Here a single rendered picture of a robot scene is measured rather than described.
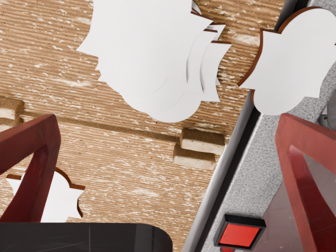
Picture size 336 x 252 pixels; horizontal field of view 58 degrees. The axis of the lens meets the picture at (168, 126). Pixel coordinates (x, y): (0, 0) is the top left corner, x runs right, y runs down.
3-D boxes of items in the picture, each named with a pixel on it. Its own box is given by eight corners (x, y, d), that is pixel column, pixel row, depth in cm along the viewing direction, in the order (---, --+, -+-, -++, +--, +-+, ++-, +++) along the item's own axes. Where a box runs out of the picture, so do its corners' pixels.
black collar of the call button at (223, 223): (264, 219, 55) (266, 227, 54) (250, 243, 59) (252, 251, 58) (224, 213, 54) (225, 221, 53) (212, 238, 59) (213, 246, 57)
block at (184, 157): (215, 149, 43) (218, 163, 41) (211, 159, 44) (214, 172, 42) (174, 142, 43) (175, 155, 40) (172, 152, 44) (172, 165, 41)
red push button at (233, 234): (258, 221, 55) (260, 227, 54) (247, 240, 59) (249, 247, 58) (227, 217, 55) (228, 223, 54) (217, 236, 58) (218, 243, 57)
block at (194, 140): (224, 133, 42) (227, 146, 39) (220, 144, 43) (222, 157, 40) (182, 126, 41) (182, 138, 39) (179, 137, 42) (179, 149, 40)
